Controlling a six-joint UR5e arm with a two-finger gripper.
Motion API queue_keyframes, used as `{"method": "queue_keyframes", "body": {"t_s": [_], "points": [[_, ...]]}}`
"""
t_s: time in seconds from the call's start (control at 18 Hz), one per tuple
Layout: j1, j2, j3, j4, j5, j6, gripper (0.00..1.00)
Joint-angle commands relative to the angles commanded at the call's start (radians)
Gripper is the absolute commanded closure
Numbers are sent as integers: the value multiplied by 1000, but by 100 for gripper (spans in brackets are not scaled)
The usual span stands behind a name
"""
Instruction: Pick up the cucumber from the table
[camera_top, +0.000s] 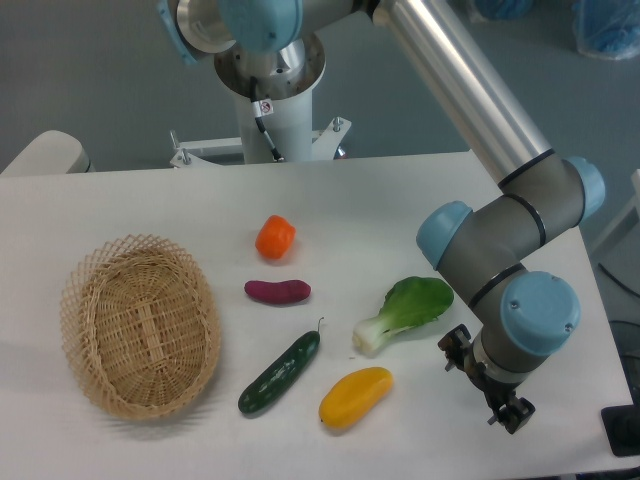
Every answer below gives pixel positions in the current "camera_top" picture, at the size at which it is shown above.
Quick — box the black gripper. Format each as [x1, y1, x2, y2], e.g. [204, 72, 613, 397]
[437, 324, 535, 434]

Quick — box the dark green cucumber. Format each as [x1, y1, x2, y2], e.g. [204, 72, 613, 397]
[237, 319, 322, 417]

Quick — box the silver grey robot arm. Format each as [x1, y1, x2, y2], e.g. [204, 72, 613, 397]
[157, 1, 605, 432]

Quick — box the green bok choy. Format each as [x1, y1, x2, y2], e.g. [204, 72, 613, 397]
[352, 276, 454, 356]

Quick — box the yellow bell pepper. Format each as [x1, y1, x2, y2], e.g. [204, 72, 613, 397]
[318, 367, 394, 430]

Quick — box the black device at table edge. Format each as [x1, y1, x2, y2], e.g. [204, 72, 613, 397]
[601, 405, 639, 457]

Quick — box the purple sweet potato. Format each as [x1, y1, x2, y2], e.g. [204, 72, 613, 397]
[244, 279, 312, 305]

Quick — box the orange bell pepper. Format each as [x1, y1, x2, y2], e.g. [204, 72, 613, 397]
[255, 215, 297, 260]

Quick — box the woven wicker basket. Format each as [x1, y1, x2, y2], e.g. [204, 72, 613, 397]
[60, 235, 222, 421]

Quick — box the blue plastic bag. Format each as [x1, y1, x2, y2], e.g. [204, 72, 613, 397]
[571, 0, 639, 61]

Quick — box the white chair back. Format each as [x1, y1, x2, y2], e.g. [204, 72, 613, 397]
[1, 130, 96, 178]

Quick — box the black floor cable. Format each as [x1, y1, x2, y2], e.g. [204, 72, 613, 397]
[597, 261, 640, 296]

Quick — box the white furniture frame right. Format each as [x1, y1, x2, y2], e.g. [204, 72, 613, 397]
[590, 170, 639, 255]

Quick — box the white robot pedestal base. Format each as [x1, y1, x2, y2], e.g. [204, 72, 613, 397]
[170, 34, 352, 168]

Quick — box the black base cable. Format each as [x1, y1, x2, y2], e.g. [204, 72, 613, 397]
[248, 75, 285, 163]

